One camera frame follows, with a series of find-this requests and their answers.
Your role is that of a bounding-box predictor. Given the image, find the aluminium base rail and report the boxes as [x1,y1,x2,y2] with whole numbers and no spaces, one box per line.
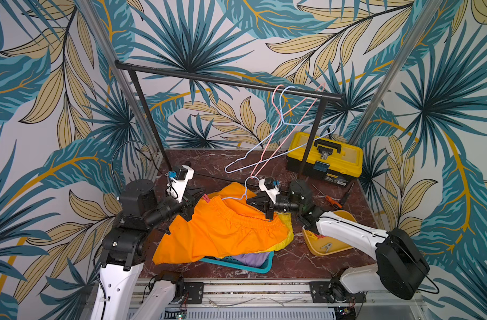
[83,277,424,320]

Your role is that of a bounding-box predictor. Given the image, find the pink wire hanger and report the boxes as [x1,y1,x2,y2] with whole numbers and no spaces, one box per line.
[250,83,326,179]

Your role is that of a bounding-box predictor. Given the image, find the silver metal clothespin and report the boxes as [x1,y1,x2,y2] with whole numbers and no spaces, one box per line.
[320,243,332,253]

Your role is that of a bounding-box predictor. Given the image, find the white wire hanger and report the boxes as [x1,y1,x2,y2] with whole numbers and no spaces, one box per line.
[224,85,337,175]

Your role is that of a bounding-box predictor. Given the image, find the teal plastic basket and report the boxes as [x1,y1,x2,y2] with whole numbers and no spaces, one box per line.
[201,251,274,274]

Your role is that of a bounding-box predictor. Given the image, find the yellow shorts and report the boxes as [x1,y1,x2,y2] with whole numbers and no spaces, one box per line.
[267,211,295,253]

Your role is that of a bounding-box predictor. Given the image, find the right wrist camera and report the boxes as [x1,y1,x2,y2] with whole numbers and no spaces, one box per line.
[259,177,280,203]

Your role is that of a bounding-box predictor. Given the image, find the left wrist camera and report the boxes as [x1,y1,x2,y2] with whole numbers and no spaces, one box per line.
[166,165,194,203]

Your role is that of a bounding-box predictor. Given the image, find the orange handled screwdriver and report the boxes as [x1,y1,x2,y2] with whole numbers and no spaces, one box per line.
[313,185,343,210]

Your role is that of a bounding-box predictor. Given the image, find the orange shorts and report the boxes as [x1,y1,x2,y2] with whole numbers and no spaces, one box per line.
[152,183,294,265]

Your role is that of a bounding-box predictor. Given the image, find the yellow black plastic toolbox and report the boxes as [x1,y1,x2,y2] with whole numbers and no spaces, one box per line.
[286,132,364,187]

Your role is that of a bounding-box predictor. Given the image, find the yellow plastic tray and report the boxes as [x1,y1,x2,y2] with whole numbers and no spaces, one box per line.
[302,227,352,257]

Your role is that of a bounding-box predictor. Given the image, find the blue wire hanger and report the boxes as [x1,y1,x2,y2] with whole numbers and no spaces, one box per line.
[222,175,260,201]

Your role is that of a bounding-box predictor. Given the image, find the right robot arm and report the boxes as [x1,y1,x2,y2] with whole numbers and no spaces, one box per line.
[246,178,430,303]

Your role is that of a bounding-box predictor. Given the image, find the black clothes rack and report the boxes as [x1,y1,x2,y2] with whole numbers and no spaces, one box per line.
[114,60,343,175]

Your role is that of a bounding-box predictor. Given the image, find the purple shorts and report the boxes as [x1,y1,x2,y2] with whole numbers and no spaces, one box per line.
[233,252,269,268]

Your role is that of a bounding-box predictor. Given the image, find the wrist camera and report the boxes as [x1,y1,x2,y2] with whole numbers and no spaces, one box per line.
[259,177,280,203]
[166,165,194,203]

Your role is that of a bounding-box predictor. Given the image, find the black handled screwdriver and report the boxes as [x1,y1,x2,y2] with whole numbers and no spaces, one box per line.
[340,182,355,206]

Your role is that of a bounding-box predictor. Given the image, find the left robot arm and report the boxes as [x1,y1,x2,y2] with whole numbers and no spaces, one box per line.
[91,179,205,319]

